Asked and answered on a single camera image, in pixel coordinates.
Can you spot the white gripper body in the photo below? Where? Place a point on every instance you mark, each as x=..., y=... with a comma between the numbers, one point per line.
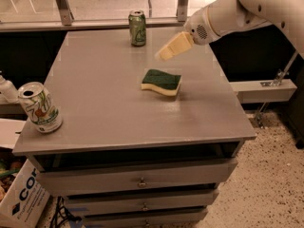
x=198, y=28

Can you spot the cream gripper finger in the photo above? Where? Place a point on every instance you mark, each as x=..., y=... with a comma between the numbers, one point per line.
x=178, y=44

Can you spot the green soda can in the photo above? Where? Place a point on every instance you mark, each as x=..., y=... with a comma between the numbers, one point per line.
x=137, y=28

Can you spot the white 7up can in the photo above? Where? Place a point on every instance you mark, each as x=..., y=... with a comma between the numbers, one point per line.
x=39, y=106

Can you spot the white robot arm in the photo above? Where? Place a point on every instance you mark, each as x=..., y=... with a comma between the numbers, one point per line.
x=222, y=17

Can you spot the green yellow sponge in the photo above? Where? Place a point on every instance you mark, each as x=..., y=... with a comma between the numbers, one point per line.
x=161, y=82

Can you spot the grey drawer cabinet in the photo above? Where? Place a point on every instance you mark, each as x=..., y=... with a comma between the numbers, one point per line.
x=127, y=157

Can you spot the white plastic bottle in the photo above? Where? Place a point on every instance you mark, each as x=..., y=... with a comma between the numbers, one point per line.
x=8, y=90

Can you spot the white cardboard box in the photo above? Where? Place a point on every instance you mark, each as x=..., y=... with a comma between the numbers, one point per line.
x=22, y=204

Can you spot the grey metal rail frame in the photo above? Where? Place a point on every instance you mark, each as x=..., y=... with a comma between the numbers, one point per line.
x=34, y=15

